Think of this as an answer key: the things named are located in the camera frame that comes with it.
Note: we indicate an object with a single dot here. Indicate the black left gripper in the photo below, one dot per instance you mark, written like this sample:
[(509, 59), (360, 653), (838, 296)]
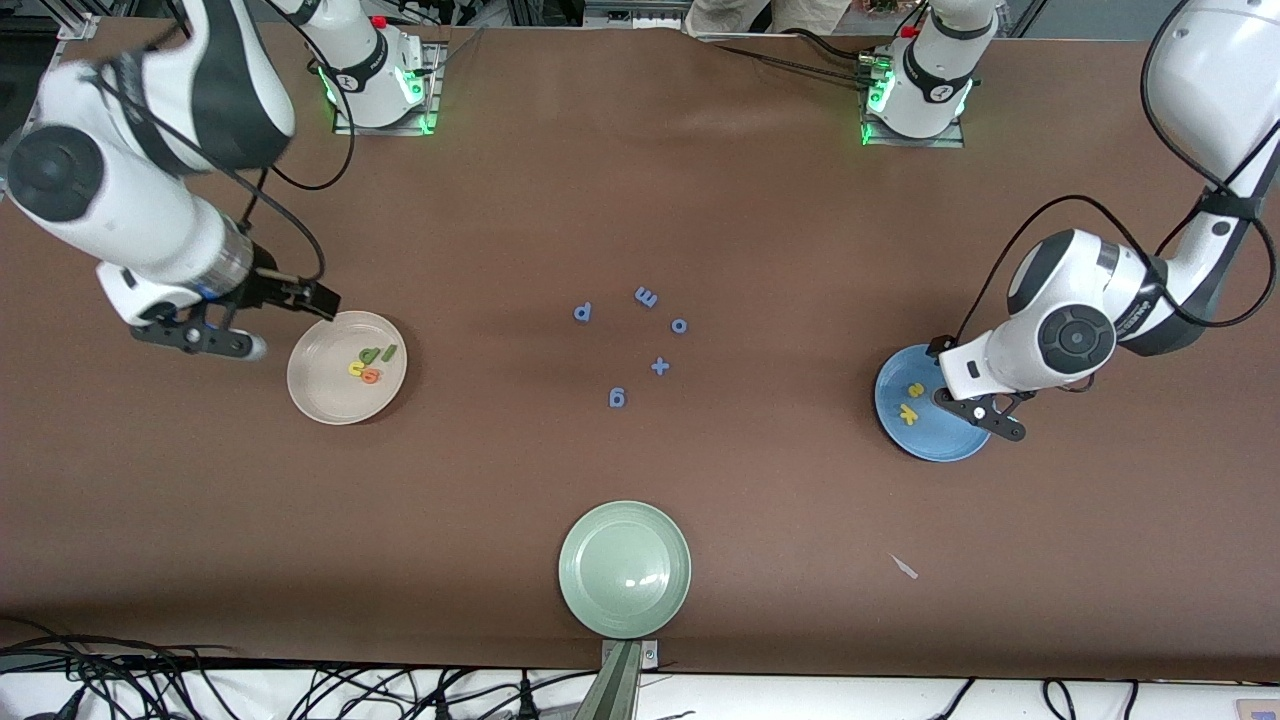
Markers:
[(938, 344)]

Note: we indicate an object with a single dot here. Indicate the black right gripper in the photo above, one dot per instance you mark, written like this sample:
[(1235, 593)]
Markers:
[(268, 289)]

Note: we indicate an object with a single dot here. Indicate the yellow letter k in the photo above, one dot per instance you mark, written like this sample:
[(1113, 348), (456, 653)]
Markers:
[(908, 412)]

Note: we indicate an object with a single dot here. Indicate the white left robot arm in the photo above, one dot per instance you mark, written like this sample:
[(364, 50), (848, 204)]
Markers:
[(1200, 70)]

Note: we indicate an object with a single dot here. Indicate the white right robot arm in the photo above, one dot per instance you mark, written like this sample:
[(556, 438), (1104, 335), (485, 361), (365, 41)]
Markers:
[(130, 200)]

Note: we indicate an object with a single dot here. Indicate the blue round plate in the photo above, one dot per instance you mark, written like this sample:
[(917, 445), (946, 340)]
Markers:
[(930, 440)]

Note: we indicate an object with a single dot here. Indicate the beige brown round plate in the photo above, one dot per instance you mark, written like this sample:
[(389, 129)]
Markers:
[(330, 400)]

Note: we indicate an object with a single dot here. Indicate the white paper scrap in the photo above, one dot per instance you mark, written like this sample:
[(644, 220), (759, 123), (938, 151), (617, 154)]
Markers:
[(904, 567)]

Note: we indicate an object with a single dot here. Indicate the blue letter m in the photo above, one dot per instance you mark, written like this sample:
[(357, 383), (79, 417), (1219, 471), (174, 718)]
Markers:
[(646, 297)]

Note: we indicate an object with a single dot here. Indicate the green round plate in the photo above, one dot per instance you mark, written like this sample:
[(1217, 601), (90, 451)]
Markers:
[(624, 570)]

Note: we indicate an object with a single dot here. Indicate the person in beige trousers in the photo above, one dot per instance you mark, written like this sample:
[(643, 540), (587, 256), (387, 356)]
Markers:
[(730, 12)]

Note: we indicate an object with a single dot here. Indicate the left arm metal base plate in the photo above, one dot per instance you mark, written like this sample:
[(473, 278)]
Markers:
[(950, 140)]

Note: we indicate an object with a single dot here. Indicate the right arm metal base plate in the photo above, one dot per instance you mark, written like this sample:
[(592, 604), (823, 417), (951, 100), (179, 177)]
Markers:
[(432, 90)]

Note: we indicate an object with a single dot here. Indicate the aluminium table edge rail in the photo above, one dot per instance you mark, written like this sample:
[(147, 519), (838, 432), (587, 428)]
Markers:
[(80, 25)]

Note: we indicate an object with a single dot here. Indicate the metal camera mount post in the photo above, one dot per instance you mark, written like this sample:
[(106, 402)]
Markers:
[(620, 680)]

